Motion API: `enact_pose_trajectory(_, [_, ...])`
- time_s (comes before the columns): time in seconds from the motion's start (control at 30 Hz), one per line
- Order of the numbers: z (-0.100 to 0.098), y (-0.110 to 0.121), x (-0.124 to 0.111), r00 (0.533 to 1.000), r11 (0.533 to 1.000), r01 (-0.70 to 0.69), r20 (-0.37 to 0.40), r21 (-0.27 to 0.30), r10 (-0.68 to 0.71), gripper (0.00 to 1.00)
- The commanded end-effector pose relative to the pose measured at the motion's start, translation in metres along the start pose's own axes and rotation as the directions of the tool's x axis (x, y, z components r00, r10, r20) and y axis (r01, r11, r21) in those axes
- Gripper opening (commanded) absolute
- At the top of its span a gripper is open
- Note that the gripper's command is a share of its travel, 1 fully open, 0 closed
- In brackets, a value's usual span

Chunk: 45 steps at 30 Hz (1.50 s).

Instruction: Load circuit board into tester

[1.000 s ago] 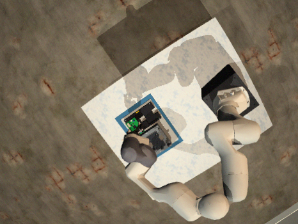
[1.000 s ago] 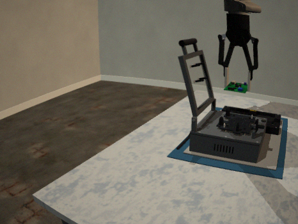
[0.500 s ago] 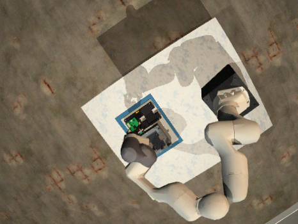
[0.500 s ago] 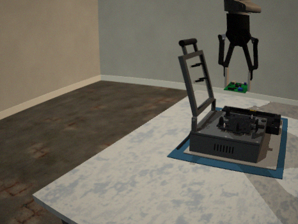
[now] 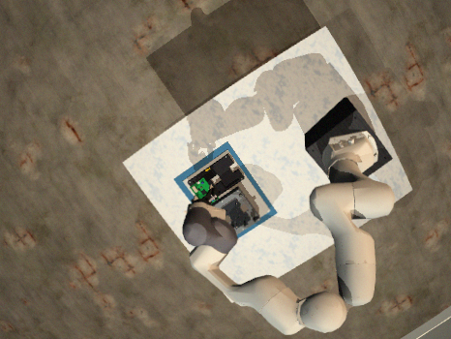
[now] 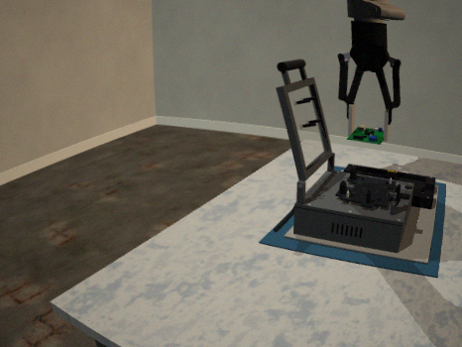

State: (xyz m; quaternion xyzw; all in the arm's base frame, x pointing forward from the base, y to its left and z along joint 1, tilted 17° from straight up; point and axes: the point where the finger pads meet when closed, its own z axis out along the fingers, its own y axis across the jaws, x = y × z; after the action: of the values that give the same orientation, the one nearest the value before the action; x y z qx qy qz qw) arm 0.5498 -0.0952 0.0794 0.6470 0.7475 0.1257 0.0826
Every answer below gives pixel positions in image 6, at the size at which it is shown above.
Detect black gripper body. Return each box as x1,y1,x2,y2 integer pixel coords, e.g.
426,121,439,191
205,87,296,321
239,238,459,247
350,21,390,72

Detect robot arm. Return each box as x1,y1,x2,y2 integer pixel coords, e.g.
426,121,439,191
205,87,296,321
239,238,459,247
347,0,405,24

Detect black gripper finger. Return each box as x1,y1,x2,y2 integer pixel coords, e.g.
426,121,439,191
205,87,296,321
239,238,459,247
372,57,402,142
338,53,366,136

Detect green circuit board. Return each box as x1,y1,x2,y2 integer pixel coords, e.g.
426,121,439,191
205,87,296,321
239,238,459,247
347,124,384,145

